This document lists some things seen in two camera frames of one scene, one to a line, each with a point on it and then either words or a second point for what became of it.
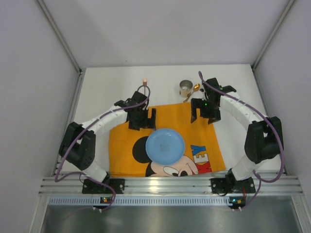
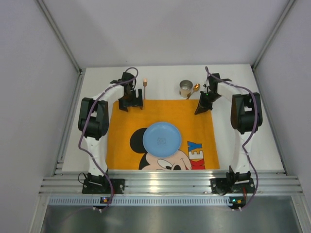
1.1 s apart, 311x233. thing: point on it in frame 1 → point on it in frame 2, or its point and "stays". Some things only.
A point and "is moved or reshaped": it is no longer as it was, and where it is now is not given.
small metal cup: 185,86 stays
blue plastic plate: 165,146 is moved or reshaped
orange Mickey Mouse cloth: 128,156 is moved or reshaped
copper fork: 145,83 stays
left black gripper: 142,124 → 130,102
